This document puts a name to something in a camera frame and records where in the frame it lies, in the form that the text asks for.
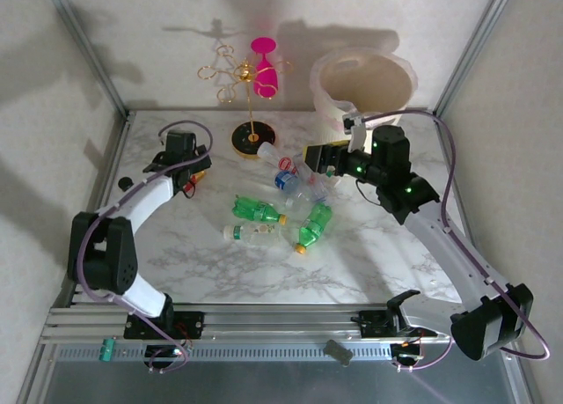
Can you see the red yellow snack pack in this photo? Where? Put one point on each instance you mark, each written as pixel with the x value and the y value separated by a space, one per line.
pixel 198 176

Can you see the clear bottle green cap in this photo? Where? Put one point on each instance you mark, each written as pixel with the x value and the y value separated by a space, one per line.
pixel 334 181

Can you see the crushed clear plastic bottle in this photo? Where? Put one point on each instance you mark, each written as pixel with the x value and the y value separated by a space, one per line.
pixel 321 188

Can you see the clear bottle red label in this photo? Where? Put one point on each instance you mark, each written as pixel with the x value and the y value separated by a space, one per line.
pixel 281 159

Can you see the clear bottle blue label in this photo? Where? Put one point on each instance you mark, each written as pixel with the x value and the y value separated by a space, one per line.
pixel 286 180

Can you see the green bottle yellow cap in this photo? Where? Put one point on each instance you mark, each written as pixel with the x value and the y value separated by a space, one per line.
pixel 257 210
pixel 314 221

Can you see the clear bottle white green label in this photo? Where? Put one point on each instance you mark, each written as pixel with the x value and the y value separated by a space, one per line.
pixel 255 233

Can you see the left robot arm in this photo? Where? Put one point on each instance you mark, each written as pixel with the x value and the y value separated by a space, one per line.
pixel 145 201

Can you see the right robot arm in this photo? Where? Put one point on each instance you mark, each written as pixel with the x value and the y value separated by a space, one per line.
pixel 444 254

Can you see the white plastic bin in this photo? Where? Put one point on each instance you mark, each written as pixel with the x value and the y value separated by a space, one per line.
pixel 374 87

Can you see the black spice jar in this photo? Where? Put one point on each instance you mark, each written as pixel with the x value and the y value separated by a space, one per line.
pixel 125 183

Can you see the pink wine glass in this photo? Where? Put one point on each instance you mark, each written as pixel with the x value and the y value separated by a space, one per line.
pixel 266 80

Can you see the small black clip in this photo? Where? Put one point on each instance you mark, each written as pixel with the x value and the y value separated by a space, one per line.
pixel 338 351

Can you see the green connector block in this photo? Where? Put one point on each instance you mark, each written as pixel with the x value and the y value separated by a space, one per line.
pixel 107 350

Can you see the steel base sheet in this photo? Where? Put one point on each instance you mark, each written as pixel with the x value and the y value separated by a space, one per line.
pixel 281 386

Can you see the aluminium table side rail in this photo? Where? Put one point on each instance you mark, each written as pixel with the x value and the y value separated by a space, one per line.
pixel 110 166
pixel 441 131

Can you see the aluminium frame post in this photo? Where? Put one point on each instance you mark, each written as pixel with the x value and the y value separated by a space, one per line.
pixel 88 47
pixel 474 47

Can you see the aluminium mounting rail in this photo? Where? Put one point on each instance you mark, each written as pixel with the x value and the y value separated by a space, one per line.
pixel 281 322

